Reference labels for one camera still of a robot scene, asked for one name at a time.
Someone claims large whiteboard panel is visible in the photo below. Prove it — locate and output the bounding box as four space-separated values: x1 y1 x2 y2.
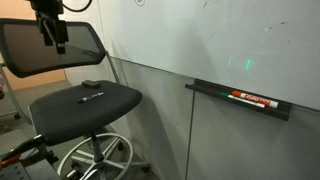
98 0 320 112

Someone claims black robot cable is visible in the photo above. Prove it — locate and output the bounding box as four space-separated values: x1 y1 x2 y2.
61 0 93 13

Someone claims chair base with foot ring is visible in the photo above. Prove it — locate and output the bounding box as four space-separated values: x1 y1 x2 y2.
56 131 151 180

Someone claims black marker tray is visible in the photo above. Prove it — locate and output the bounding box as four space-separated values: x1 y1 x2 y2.
185 78 294 122

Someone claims black mesh chair backrest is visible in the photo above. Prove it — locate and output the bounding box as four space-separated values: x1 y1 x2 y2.
0 18 108 79

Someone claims grey chair frame with caster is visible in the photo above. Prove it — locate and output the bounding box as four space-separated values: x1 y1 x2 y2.
0 61 33 126

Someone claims black clamp with orange handle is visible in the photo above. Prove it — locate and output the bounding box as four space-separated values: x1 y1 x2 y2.
0 134 46 169

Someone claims green whiteboard marker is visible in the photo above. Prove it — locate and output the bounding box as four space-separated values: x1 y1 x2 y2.
219 92 267 109

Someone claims black whiteboard eraser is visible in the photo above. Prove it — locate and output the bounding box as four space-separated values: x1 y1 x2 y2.
81 79 102 90

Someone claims purple whiteboard marker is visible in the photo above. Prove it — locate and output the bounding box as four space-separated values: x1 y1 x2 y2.
77 91 105 104

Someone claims perforated metal plate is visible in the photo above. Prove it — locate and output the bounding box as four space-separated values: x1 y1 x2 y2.
0 156 63 180

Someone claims black fabric chair seat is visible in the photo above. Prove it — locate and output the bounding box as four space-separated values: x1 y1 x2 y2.
29 79 144 147

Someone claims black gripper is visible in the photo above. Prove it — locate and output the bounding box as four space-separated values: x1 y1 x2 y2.
28 0 70 55

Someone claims red whiteboard marker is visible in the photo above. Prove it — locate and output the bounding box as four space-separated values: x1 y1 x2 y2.
231 90 279 109

